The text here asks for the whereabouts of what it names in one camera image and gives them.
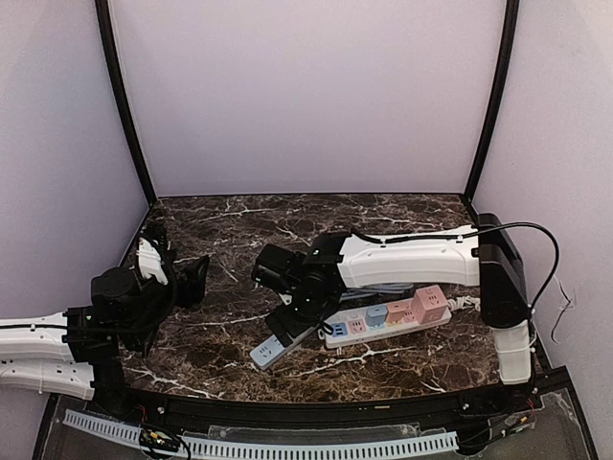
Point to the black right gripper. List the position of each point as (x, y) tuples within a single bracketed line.
[(291, 324)]

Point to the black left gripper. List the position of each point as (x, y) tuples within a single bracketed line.
[(179, 278)]

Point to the white multicolour power strip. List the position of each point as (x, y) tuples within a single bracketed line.
[(349, 328)]

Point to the blue small power strip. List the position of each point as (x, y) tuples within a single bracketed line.
[(272, 350)]

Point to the small blue charger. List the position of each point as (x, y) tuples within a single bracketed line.
[(376, 316)]

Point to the small pink charger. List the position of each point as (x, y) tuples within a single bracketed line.
[(399, 312)]

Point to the pink cube socket adapter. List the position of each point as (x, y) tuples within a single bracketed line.
[(428, 304)]

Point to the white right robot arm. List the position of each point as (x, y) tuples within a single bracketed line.
[(356, 288)]

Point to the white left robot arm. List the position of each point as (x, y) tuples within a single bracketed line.
[(75, 352)]

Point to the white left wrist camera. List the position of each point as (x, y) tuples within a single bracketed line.
[(150, 263)]

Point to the white slotted cable duct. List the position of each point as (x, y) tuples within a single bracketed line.
[(225, 442)]

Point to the black front frame rail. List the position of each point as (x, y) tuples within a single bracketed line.
[(460, 409)]

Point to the black left frame post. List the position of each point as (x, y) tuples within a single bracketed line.
[(116, 79)]

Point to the black frame post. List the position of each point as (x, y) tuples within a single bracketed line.
[(495, 99), (116, 79)]

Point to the black right frame post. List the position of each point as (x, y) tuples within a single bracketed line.
[(495, 99)]

